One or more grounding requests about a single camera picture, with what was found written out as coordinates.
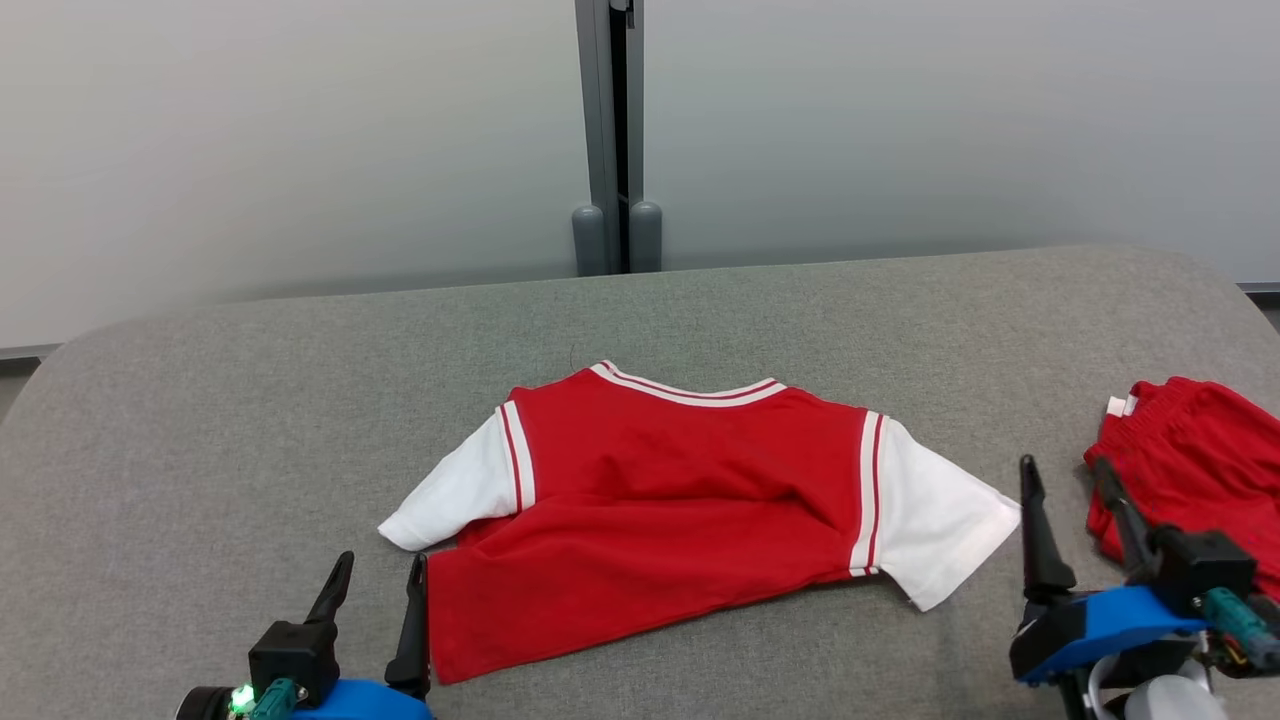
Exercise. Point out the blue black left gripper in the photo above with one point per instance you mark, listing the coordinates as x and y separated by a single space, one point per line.
365 703

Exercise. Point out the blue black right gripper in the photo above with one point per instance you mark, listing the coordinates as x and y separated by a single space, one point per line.
1100 625

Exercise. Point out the red white basketball shorts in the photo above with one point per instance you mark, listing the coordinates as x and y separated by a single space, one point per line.
1200 450

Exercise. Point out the red shirt white sleeves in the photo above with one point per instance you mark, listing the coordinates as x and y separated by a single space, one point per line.
680 480

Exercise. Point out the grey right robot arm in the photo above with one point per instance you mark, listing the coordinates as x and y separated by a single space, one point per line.
1170 700

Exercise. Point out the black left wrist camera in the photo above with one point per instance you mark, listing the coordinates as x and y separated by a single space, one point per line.
290 655

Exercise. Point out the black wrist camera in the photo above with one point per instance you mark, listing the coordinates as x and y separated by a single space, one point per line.
290 655
1200 565

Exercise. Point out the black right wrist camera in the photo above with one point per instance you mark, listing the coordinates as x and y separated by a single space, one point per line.
1200 565

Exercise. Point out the grey cylindrical post foot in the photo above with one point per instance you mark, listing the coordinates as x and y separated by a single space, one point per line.
646 238
588 240

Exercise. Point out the grey partition post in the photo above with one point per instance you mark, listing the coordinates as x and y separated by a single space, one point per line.
598 100

